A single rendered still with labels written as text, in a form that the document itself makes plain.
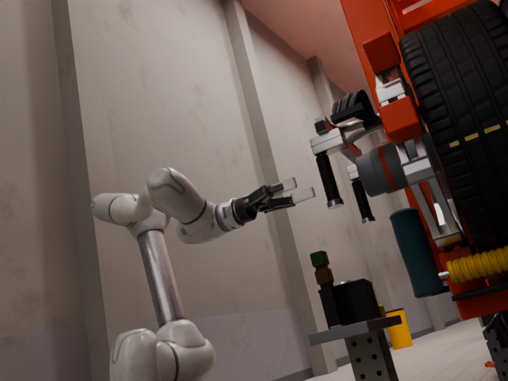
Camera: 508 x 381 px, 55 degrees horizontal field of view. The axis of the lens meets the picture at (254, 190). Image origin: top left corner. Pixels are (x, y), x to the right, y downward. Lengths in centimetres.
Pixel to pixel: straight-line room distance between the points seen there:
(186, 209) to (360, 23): 114
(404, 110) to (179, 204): 64
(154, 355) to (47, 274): 244
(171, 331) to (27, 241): 237
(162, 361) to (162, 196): 57
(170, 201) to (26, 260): 266
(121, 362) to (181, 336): 23
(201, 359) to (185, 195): 64
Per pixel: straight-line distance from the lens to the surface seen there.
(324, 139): 133
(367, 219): 161
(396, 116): 112
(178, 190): 134
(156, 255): 188
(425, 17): 433
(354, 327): 134
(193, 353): 173
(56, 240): 411
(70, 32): 497
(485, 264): 125
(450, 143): 113
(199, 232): 143
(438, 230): 127
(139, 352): 160
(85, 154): 430
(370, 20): 212
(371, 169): 141
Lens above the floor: 43
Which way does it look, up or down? 18 degrees up
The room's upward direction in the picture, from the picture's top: 13 degrees counter-clockwise
